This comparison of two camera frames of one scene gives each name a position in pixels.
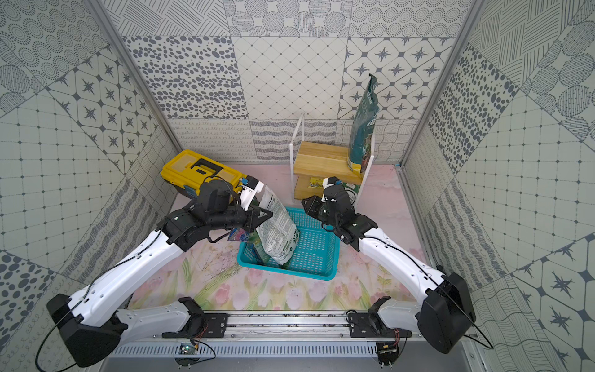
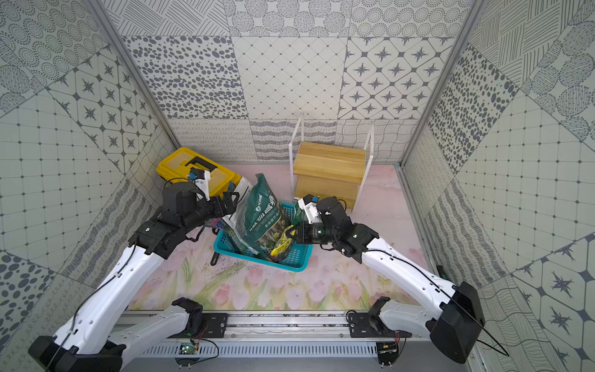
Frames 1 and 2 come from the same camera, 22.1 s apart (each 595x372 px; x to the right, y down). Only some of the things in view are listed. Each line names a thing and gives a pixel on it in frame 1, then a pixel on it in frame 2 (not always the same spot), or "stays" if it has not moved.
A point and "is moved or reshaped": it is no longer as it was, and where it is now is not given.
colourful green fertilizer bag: (255, 239) to (300, 215)
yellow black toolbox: (188, 170) stays
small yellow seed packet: (315, 182) to (283, 241)
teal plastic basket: (316, 256) is moved or reshaped
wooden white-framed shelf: (311, 163) stays
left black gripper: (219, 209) to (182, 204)
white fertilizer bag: (279, 234) is moved or reshaped
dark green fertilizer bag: (363, 124) to (261, 218)
